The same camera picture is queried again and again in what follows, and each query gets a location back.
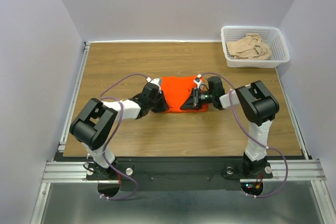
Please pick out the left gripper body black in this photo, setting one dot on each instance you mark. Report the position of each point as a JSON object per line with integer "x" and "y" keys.
{"x": 151, "y": 103}

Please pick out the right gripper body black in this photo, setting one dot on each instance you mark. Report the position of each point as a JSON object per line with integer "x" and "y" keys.
{"x": 206, "y": 97}

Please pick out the orange t-shirt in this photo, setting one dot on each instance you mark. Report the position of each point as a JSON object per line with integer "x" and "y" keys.
{"x": 176, "y": 91}

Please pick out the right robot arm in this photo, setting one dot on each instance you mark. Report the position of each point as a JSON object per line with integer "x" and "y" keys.
{"x": 259, "y": 106}

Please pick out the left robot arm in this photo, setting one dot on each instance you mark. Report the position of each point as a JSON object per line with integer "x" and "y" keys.
{"x": 98, "y": 121}

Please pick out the white plastic laundry basket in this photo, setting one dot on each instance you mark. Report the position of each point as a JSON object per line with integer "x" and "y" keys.
{"x": 272, "y": 36}

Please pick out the beige t-shirt in basket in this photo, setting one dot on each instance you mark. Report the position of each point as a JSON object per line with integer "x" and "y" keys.
{"x": 251, "y": 47}

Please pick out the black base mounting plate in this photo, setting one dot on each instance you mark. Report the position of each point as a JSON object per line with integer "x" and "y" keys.
{"x": 188, "y": 173}

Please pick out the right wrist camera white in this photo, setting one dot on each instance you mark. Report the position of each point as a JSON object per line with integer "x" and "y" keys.
{"x": 198, "y": 81}

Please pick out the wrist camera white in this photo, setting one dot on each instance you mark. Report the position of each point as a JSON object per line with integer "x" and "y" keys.
{"x": 155, "y": 81}
{"x": 198, "y": 81}

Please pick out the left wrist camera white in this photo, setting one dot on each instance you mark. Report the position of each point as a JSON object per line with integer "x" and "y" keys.
{"x": 155, "y": 81}

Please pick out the aluminium frame rail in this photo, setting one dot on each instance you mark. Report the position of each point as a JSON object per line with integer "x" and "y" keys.
{"x": 68, "y": 195}

